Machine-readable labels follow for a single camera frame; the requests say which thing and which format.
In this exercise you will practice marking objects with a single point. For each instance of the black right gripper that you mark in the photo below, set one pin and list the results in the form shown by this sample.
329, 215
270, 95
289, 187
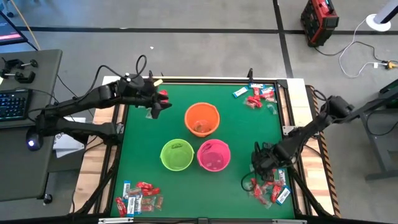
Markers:
265, 158

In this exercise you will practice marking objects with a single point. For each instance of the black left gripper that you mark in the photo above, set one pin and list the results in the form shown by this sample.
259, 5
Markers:
136, 90

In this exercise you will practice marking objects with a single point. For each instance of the clear candy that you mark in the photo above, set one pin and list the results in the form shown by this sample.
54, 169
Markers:
147, 201
134, 192
147, 208
149, 114
267, 185
272, 109
248, 186
271, 100
201, 126
264, 200
159, 202

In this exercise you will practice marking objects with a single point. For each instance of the blue white candy bar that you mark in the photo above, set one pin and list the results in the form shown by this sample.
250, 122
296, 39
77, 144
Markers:
241, 91
282, 177
283, 195
257, 85
138, 203
131, 206
268, 90
126, 189

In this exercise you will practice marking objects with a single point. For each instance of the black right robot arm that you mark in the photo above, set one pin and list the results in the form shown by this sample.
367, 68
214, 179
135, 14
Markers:
311, 127

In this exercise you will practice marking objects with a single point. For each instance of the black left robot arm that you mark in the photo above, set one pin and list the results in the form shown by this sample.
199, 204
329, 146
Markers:
77, 101

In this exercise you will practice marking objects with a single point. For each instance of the beige tape tag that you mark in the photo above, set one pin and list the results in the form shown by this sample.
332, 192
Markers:
158, 82

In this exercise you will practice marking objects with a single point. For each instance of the green table mat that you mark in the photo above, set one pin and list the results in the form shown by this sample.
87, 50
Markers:
236, 161

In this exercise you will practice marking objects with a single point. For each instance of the orange plastic bucket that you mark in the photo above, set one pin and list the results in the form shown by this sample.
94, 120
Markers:
202, 112

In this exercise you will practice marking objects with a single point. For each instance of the pink plastic bucket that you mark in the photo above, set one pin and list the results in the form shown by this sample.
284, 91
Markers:
214, 157

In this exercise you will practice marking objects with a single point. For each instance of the lime green plastic bucket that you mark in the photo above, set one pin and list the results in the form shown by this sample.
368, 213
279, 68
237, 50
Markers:
177, 155

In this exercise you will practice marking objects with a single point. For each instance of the yellow black hazard tape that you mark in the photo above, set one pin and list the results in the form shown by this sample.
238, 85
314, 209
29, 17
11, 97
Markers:
325, 161

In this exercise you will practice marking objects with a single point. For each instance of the white paper sheet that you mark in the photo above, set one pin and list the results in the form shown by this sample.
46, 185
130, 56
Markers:
66, 145

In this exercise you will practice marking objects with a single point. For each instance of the grey metal stand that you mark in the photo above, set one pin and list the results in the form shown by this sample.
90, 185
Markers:
373, 137

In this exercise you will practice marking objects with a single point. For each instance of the grey keyboard desk panel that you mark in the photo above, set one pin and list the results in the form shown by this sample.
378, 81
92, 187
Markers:
46, 68

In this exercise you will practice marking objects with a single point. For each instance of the black computer mouse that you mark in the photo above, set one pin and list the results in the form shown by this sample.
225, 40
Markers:
32, 143

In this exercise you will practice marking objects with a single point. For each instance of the black screw clamp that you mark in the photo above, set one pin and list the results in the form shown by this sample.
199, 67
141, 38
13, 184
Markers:
21, 77
14, 63

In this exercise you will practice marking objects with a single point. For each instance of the backlit black keyboard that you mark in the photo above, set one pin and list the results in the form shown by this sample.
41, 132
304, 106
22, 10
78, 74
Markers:
14, 104

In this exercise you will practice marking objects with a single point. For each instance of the black green device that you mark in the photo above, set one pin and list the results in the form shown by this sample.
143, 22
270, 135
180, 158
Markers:
391, 93

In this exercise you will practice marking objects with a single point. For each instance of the grey mouse desk panel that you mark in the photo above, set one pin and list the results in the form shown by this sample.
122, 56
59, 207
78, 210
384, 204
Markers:
21, 174

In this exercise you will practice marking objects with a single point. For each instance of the red black tool case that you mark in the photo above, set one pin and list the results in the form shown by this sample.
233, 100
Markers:
319, 21

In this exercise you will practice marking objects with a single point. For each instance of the black computer monitor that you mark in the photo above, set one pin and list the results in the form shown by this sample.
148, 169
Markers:
9, 29

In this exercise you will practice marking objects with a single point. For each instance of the white round stand base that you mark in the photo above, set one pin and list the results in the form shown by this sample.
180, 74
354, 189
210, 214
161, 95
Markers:
373, 25

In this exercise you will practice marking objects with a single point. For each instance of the upright stand pole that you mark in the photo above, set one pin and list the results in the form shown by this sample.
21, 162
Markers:
387, 12

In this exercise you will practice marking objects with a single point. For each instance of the black frame clip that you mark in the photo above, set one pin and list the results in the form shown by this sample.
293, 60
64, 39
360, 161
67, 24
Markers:
250, 73
150, 74

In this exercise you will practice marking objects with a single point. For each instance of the metal corner bracket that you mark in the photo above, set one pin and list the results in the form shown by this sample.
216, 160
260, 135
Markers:
289, 130

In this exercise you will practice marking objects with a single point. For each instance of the silver frame plate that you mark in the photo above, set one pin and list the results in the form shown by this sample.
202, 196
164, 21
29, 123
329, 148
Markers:
115, 220
289, 221

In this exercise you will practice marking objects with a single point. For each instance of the black table-level camera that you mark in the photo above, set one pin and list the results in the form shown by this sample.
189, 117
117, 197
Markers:
202, 221

